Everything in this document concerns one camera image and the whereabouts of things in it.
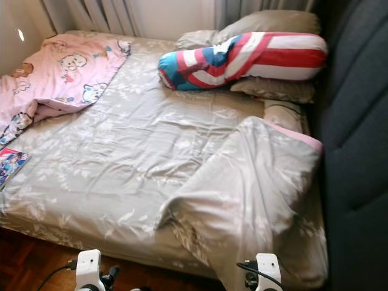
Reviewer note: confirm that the anime comic book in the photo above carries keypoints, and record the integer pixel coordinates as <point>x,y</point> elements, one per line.
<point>12,167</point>

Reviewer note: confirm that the grey floral duvet pink lining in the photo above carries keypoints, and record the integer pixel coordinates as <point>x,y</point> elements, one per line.
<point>248,182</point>

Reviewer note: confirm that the grey floral bed sheet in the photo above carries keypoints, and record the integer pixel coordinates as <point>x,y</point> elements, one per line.
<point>127,139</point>

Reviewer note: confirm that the dark grey upholstered sofa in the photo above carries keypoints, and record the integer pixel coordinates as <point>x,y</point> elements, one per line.
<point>357,151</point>

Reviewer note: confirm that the grey floral pillow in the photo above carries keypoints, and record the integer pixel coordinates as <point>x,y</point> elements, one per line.
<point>284,114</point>
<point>273,90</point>

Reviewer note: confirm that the pink cartoon blanket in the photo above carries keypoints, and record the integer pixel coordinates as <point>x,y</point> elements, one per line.
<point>60,73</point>

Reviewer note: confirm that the red white blue striped bolster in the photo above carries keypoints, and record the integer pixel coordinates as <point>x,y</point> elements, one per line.
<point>254,57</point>

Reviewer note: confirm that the small grey pillow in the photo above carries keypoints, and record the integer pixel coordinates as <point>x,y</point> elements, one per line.
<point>194,39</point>

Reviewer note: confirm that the large grey pillow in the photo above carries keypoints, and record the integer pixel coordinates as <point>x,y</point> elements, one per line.
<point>273,22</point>

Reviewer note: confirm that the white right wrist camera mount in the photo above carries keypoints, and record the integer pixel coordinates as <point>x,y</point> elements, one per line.
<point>268,273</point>

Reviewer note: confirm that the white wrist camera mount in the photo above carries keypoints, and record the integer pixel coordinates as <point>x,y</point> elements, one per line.
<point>88,271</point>
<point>268,273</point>

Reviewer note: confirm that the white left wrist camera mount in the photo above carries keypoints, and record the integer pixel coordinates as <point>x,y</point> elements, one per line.
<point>88,271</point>

